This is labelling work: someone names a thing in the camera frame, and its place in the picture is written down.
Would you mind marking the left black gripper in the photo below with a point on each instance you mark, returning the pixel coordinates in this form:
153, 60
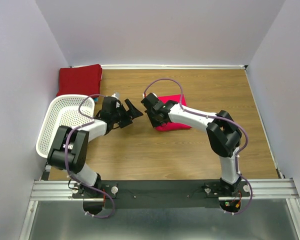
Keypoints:
125, 115

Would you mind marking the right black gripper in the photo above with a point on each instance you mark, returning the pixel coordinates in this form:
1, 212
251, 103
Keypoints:
149, 109

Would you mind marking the pink red t shirt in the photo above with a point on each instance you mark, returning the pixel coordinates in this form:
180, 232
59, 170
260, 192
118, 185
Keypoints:
171, 126

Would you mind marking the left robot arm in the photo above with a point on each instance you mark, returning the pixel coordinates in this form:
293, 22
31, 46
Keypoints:
69, 148

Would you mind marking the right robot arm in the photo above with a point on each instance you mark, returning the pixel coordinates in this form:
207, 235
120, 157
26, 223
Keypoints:
223, 134

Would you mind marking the folded teal shirt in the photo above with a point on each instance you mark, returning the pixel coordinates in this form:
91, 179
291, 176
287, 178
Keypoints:
96, 99

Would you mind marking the folded dark red shirt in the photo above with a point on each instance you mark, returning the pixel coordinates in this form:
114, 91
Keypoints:
85, 80

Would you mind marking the white plastic laundry basket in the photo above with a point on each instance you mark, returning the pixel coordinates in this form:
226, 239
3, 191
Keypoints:
68, 110

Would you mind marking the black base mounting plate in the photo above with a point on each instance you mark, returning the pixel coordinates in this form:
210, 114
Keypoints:
161, 194

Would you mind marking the aluminium frame rail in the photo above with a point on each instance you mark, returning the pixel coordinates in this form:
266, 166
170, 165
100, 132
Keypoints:
259, 209

